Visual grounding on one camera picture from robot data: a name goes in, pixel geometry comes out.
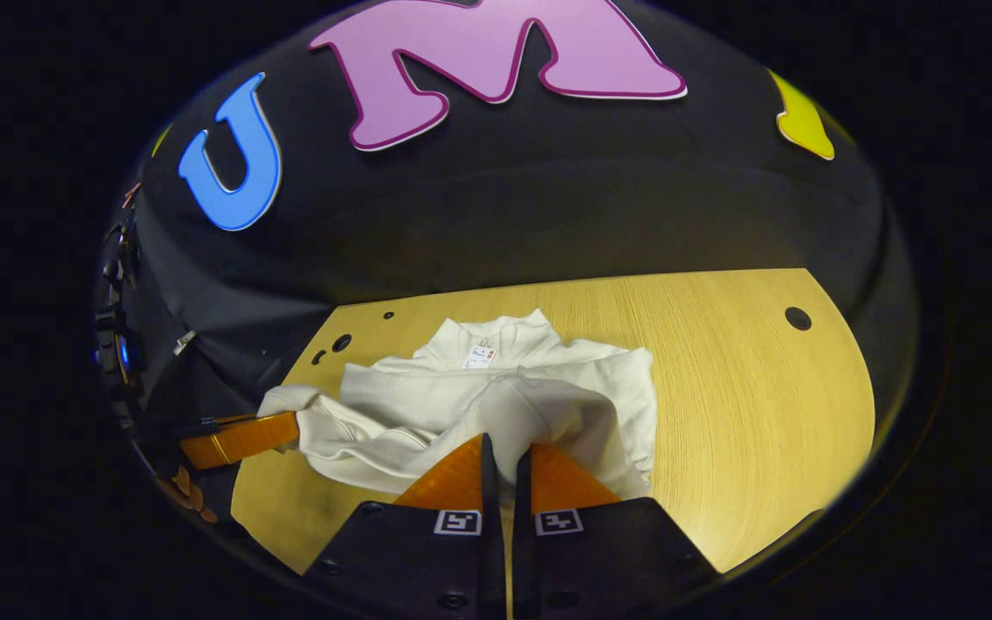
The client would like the black backdrop cloth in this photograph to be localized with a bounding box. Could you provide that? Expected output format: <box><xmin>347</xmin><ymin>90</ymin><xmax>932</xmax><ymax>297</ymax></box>
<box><xmin>96</xmin><ymin>0</ymin><xmax>919</xmax><ymax>449</ymax></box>

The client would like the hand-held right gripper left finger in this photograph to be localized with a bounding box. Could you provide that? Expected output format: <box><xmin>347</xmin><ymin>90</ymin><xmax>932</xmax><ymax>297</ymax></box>
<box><xmin>302</xmin><ymin>433</ymin><xmax>507</xmax><ymax>620</ymax></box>

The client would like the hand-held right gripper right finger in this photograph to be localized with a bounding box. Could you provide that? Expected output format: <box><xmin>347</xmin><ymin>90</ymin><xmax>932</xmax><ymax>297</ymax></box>
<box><xmin>511</xmin><ymin>443</ymin><xmax>721</xmax><ymax>620</ymax></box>

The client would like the white sweatshirt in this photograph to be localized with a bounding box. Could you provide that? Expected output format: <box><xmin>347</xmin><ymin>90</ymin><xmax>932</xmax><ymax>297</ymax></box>
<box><xmin>257</xmin><ymin>308</ymin><xmax>659</xmax><ymax>502</ymax></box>

